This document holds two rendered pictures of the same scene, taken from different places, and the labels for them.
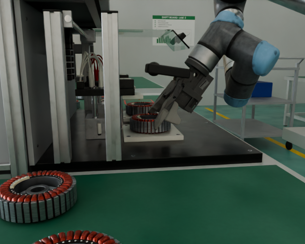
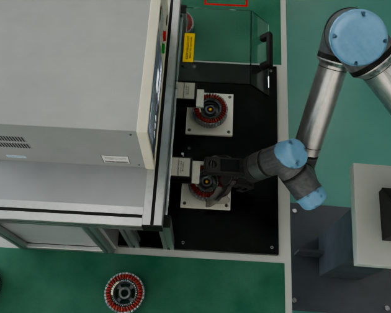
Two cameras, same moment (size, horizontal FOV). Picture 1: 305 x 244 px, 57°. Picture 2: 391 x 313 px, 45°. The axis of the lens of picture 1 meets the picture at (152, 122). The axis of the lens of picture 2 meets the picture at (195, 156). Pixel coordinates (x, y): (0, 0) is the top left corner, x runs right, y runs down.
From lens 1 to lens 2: 123 cm
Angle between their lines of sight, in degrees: 56
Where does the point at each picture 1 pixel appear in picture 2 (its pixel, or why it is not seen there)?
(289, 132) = (352, 176)
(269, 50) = (311, 204)
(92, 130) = not seen: hidden behind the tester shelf
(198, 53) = (254, 171)
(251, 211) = not seen: outside the picture
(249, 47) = (296, 194)
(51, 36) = not seen: hidden behind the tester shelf
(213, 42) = (269, 172)
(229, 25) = (287, 168)
